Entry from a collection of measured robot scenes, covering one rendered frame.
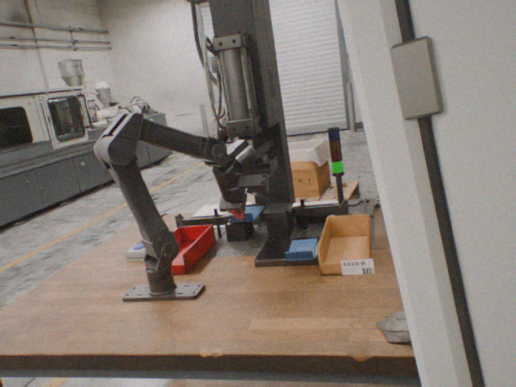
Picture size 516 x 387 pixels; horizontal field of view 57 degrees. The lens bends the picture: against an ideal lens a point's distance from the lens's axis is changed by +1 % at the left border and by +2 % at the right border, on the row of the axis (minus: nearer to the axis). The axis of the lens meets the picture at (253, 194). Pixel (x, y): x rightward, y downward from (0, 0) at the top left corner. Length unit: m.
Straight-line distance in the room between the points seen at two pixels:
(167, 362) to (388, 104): 0.81
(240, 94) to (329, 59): 9.23
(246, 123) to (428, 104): 1.17
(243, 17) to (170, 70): 10.36
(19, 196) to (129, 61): 6.22
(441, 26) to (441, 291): 0.13
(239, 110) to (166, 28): 10.49
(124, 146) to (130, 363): 0.45
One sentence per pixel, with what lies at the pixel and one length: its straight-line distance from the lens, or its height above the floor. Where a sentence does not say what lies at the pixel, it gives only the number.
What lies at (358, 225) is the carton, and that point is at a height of 0.94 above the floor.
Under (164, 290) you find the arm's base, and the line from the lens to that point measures 1.19.
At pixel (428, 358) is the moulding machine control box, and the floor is 1.22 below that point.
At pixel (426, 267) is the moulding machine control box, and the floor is 1.27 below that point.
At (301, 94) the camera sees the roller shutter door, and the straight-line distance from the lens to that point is 10.73.
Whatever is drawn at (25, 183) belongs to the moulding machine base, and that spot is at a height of 0.48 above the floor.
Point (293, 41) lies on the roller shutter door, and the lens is 10.75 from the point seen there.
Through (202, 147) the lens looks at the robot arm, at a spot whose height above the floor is 1.24.
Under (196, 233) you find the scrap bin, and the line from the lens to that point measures 1.53.
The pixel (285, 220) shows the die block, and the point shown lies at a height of 0.96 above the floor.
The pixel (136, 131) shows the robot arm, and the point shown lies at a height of 1.31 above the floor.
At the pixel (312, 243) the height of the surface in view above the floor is 0.92.
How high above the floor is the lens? 1.38
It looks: 14 degrees down
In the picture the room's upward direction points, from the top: 9 degrees counter-clockwise
